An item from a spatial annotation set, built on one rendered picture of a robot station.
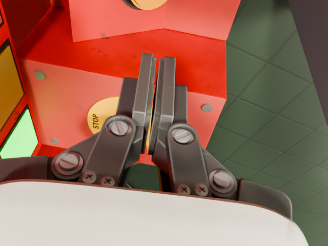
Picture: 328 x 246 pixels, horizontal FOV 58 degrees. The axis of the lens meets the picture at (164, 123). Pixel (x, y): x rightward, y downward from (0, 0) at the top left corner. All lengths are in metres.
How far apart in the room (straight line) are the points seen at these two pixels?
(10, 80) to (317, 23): 0.58
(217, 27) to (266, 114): 1.11
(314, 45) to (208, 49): 0.41
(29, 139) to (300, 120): 1.26
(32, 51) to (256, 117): 1.21
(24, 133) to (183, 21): 0.16
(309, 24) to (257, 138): 0.87
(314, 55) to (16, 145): 0.53
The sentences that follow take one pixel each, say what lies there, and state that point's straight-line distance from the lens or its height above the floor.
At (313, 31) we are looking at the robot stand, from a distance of 0.68.
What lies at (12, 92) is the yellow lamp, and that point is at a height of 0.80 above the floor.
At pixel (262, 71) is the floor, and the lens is 1.21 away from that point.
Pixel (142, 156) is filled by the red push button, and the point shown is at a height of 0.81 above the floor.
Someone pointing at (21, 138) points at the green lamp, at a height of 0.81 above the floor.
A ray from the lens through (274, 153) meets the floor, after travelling 1.59.
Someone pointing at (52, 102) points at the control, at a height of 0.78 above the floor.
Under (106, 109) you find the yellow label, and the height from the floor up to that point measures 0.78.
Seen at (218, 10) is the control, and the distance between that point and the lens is 0.27.
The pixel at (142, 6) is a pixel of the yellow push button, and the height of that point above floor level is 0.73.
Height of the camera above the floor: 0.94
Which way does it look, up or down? 41 degrees down
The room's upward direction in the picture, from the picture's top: 170 degrees counter-clockwise
